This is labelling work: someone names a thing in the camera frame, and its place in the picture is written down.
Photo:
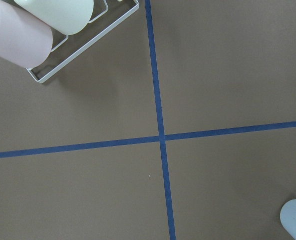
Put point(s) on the light blue plastic cup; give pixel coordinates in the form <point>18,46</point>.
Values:
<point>288,217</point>

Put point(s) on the white wire cup rack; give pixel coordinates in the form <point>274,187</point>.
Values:
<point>106,16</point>

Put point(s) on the pink plastic cup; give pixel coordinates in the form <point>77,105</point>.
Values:
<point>24,39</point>

